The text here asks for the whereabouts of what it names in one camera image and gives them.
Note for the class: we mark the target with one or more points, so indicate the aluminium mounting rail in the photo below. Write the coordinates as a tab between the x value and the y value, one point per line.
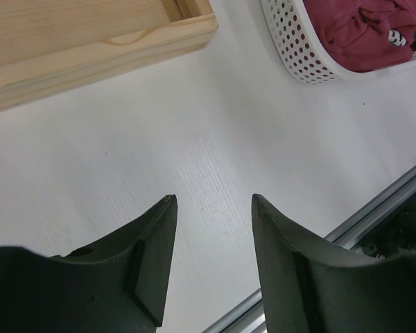
349	233

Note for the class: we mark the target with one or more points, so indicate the black white striped garment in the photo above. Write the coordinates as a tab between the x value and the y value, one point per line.
396	38

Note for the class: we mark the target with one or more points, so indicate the wooden clothes rack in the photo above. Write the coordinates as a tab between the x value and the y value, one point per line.
48	47

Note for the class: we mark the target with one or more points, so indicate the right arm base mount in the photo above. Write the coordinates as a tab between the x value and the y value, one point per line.
394	235

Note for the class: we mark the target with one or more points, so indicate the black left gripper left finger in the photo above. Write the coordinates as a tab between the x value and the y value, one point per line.
118	283

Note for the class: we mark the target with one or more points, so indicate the white perforated plastic basket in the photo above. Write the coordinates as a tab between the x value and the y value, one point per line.
302	53

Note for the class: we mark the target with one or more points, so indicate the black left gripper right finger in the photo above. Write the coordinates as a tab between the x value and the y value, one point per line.
309	284

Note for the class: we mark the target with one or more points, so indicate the red tank top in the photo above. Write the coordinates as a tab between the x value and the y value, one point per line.
355	33

